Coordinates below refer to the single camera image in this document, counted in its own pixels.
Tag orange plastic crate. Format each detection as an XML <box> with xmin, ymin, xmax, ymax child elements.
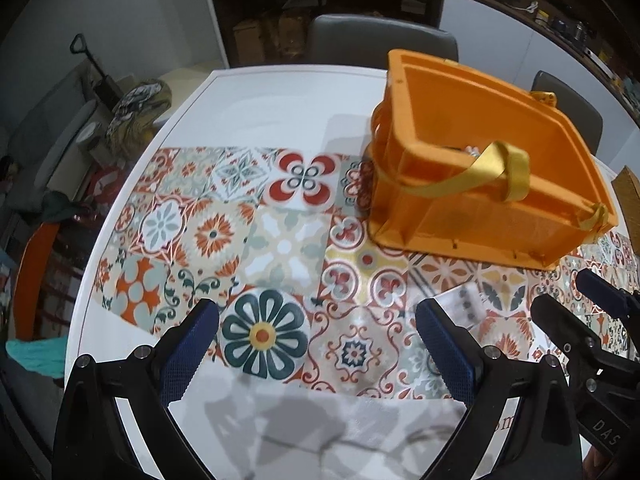
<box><xmin>367</xmin><ymin>49</ymin><xmax>621</xmax><ymax>268</ymax></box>

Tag small clear plastic bag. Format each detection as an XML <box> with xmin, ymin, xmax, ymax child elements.
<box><xmin>435</xmin><ymin>282</ymin><xmax>488</xmax><ymax>331</ymax></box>

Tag teal cloth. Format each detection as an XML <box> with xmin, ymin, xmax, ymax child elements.
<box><xmin>5</xmin><ymin>337</ymin><xmax>68</xmax><ymax>378</ymax></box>

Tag cardboard box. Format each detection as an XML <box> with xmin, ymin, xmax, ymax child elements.
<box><xmin>234</xmin><ymin>20</ymin><xmax>266</xmax><ymax>63</ymax></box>

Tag grey office chair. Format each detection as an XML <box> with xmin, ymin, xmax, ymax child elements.
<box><xmin>0</xmin><ymin>60</ymin><xmax>101</xmax><ymax>201</ymax></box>

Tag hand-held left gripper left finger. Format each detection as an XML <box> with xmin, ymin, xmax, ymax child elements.
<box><xmin>52</xmin><ymin>299</ymin><xmax>221</xmax><ymax>480</ymax></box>

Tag patterned cloth bag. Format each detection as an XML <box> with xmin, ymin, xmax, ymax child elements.
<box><xmin>105</xmin><ymin>78</ymin><xmax>173</xmax><ymax>153</ymax></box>

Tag grey padded chair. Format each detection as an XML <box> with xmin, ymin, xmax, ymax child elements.
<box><xmin>530</xmin><ymin>71</ymin><xmax>603</xmax><ymax>156</ymax></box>
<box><xmin>306</xmin><ymin>14</ymin><xmax>460</xmax><ymax>68</ymax></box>

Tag patterned tile tablecloth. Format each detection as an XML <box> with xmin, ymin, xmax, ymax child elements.
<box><xmin>92</xmin><ymin>145</ymin><xmax>640</xmax><ymax>401</ymax></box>

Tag black-handled shovel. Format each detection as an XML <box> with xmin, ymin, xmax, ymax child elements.
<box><xmin>70</xmin><ymin>33</ymin><xmax>123</xmax><ymax>106</ymax></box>

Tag orange chair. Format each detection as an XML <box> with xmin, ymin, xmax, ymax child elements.
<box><xmin>12</xmin><ymin>222</ymin><xmax>61</xmax><ymax>341</ymax></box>

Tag white cabinet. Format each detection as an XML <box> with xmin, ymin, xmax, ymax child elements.
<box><xmin>440</xmin><ymin>0</ymin><xmax>640</xmax><ymax>171</ymax></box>

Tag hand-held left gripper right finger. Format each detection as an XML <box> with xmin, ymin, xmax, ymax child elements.
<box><xmin>415</xmin><ymin>299</ymin><xmax>583</xmax><ymax>480</ymax></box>

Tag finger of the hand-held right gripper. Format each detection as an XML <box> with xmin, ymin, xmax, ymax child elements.
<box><xmin>531</xmin><ymin>293</ymin><xmax>608</xmax><ymax>361</ymax></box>
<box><xmin>575</xmin><ymin>268</ymin><xmax>640</xmax><ymax>318</ymax></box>

